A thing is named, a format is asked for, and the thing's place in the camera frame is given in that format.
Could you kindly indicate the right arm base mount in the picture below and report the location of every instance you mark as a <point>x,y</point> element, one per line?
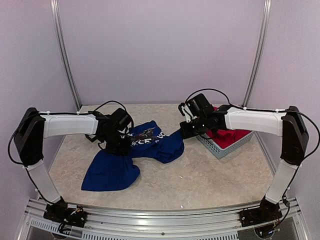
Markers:
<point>265,212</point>

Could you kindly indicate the red garment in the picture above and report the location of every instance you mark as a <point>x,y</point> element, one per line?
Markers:
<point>225,138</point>

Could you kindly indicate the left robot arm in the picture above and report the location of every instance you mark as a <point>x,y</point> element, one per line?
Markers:
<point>35,126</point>

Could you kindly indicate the blue printed t-shirt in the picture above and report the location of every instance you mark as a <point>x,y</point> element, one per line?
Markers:
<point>113,172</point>

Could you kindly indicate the right aluminium corner post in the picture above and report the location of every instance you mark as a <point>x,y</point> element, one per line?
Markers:
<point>258,53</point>

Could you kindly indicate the aluminium front rail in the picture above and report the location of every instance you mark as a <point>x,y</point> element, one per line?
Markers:
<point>219,223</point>

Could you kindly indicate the left aluminium corner post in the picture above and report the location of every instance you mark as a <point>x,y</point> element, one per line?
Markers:
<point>58,28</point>

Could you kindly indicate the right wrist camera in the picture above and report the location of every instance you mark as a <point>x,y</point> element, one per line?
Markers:
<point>185,111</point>

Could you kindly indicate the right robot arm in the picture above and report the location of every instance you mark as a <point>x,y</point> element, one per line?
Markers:
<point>201,117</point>

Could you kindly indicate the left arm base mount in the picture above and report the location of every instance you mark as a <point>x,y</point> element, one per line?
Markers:
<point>61,213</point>

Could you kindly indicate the aluminium corner post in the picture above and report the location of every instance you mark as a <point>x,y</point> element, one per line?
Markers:
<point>58,28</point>
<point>258,53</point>

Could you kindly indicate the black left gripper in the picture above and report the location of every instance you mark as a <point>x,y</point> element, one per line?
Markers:
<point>122,151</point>

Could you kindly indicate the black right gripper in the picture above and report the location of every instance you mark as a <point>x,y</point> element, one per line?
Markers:
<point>186,133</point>

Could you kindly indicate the light blue perforated basket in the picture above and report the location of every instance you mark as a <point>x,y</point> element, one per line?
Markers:
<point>220,152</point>

